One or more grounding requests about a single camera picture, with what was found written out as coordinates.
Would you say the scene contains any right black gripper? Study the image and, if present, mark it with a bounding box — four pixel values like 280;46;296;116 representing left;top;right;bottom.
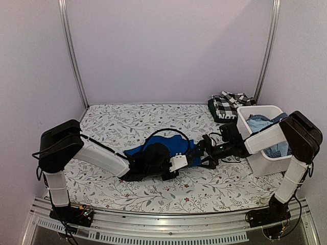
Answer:
188;140;233;169

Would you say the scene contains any blue pleated skirt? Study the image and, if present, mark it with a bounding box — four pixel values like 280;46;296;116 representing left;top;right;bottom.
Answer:
123;135;201;167

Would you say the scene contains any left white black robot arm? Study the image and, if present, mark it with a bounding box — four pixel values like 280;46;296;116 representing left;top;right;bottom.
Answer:
32;119;179;222

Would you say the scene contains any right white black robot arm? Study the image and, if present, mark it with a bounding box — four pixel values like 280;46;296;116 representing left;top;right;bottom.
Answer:
187;105;322;223

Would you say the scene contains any white plastic laundry basket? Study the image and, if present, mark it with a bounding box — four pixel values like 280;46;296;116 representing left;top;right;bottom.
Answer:
236;105;298;177

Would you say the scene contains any floral patterned table mat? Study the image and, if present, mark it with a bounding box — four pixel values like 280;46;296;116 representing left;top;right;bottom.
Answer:
65;104;283;213

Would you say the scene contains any dark green printed garment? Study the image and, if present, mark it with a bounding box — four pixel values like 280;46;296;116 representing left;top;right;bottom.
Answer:
207;98;238;124

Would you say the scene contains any black white checkered garment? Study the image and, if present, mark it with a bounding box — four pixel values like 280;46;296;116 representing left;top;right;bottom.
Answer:
212;91;256;113

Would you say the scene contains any light blue shirt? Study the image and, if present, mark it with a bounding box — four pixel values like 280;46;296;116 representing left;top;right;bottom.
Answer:
247;118;292;158

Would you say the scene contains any dark blue checkered garment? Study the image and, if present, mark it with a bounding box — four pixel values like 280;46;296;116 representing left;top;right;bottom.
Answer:
249;112;293;158

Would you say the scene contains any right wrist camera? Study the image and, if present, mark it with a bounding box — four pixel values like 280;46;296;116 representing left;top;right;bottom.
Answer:
202;134;213;145

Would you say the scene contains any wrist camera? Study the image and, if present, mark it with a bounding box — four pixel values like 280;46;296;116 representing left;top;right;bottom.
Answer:
202;134;213;145
169;154;188;172

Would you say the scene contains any left black cable loop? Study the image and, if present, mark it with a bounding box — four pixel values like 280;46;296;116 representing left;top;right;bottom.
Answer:
142;128;196;156

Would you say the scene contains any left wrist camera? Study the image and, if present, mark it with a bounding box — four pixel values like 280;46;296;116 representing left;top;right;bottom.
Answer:
169;154;188;172

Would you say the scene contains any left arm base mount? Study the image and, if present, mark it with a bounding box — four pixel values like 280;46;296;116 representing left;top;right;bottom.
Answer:
50;205;94;227

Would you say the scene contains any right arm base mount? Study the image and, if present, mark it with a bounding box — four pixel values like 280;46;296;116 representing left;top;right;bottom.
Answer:
245;202;291;228

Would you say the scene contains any right aluminium frame post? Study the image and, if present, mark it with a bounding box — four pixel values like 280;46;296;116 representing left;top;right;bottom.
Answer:
254;0;282;103

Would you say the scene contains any aluminium frame post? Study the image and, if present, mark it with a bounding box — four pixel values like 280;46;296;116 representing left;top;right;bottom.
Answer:
58;0;89;110
254;0;282;103

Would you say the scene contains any left aluminium frame post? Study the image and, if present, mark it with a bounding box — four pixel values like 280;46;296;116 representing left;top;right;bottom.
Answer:
58;0;89;110

